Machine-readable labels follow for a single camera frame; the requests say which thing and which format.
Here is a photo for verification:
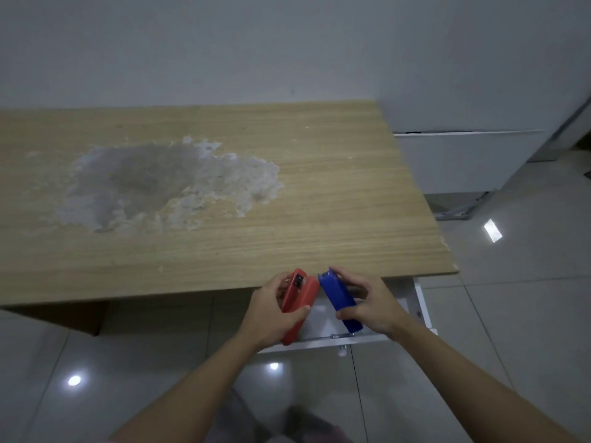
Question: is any person's left hand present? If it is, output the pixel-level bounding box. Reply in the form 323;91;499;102
237;271;311;351

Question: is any person's right hand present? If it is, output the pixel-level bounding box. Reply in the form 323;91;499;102
328;266;410;340

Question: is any red stapler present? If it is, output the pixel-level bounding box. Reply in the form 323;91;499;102
280;268;321;347

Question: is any blue stapler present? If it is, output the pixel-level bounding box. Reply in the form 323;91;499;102
317;268;364;334

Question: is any person's right forearm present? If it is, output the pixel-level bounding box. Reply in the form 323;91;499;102
392;317;580;443

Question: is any person's left forearm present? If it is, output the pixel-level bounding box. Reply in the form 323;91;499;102
110;333;269;443

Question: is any white desk drawer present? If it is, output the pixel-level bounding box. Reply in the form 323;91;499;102
257;277;438;355

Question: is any metal drawer lock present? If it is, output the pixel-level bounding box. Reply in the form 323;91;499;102
331;333;356;357

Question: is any white cabinet panel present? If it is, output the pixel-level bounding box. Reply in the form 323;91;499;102
392;129;546;195

